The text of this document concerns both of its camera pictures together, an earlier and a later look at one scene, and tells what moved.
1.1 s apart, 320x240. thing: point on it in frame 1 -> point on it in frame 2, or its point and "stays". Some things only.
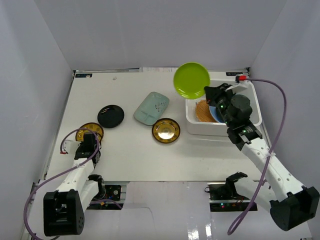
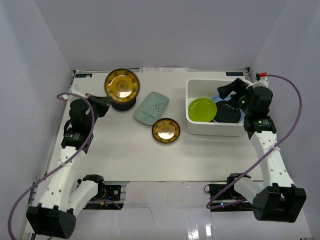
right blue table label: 233,73 stays
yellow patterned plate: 94,127 -> 122,85
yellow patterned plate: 166,130 stays
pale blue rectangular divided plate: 152,108 stays
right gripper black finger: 212,93 -> 236,86
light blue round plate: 213,111 -> 217,99
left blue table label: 84,75 stays
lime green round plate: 190,79 -> 202,109
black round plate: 110,116 -> 123,106
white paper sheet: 159,69 stays
